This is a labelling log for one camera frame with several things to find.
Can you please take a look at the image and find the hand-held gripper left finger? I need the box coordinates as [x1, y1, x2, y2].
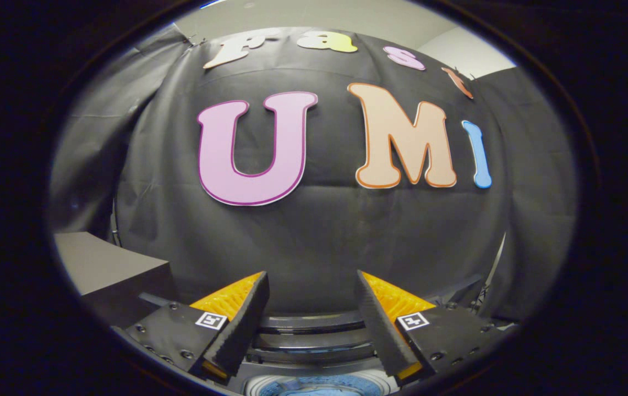
[113, 271, 271, 386]

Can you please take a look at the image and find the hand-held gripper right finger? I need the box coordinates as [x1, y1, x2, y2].
[355, 269, 519, 387]

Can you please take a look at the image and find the light blue shirt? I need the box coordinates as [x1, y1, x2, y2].
[259, 375, 384, 396]

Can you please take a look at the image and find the black backdrop cloth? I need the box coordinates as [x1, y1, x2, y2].
[48, 25, 578, 326]

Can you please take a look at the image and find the beige cabinet with dark top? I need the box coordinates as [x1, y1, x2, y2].
[54, 231, 178, 329]

